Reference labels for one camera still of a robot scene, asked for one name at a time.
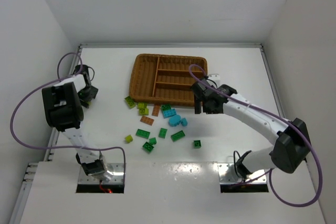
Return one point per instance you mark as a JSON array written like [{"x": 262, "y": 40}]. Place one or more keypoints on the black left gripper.
[{"x": 89, "y": 96}]

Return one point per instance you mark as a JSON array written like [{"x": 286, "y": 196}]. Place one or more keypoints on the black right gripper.
[{"x": 198, "y": 102}]

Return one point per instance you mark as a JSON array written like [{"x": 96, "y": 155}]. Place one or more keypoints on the small cyan lego brick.
[{"x": 184, "y": 122}]

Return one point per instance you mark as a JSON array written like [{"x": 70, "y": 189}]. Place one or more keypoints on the cyan oval lego piece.
[{"x": 174, "y": 120}]

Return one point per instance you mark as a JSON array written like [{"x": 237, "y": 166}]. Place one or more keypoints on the cyan rectangular lego brick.
[{"x": 169, "y": 113}]

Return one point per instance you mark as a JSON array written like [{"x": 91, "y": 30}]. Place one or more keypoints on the green long lego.
[{"x": 177, "y": 136}]

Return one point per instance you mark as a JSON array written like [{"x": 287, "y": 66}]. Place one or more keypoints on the small green lego cube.
[{"x": 197, "y": 144}]

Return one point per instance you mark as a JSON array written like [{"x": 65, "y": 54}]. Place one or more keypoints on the lime green lego brick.
[{"x": 129, "y": 101}]

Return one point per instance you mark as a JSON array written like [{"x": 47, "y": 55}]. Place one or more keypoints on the green square lego brick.
[{"x": 162, "y": 132}]

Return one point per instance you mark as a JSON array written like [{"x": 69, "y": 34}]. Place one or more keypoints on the small lime lego brick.
[{"x": 128, "y": 139}]

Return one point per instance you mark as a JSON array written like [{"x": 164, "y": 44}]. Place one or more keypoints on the green sloped lego brick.
[{"x": 152, "y": 141}]

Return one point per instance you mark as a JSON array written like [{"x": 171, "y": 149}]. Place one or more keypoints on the green lego brick bottom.
[{"x": 148, "y": 147}]

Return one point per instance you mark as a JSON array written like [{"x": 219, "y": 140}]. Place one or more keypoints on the dark green lego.
[{"x": 165, "y": 107}]

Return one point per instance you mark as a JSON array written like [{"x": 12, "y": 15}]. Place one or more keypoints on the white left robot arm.
[{"x": 63, "y": 105}]

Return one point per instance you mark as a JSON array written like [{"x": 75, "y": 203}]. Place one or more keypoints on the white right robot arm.
[{"x": 288, "y": 148}]

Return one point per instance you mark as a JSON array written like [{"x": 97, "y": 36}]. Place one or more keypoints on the brown wicker divided basket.
[{"x": 164, "y": 79}]

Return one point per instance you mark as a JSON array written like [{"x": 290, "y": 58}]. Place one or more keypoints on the lime lego brick upper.
[{"x": 142, "y": 105}]

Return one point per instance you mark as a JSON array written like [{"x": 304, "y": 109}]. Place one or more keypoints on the lime lego brick lower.
[{"x": 144, "y": 111}]

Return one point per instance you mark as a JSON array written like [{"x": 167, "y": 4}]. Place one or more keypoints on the brown lego brick flat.
[{"x": 147, "y": 120}]

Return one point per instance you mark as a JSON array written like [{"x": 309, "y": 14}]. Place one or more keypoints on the green long lego brick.
[{"x": 142, "y": 133}]

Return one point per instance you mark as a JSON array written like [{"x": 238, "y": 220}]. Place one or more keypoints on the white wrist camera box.
[{"x": 215, "y": 78}]

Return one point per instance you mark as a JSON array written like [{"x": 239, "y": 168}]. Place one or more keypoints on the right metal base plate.
[{"x": 227, "y": 175}]

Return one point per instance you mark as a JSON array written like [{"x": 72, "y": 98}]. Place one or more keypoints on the metal base plate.
[
  {"x": 113, "y": 176},
  {"x": 227, "y": 175}
]

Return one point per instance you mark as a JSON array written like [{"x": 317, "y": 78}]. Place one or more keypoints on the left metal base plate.
[{"x": 113, "y": 176}]

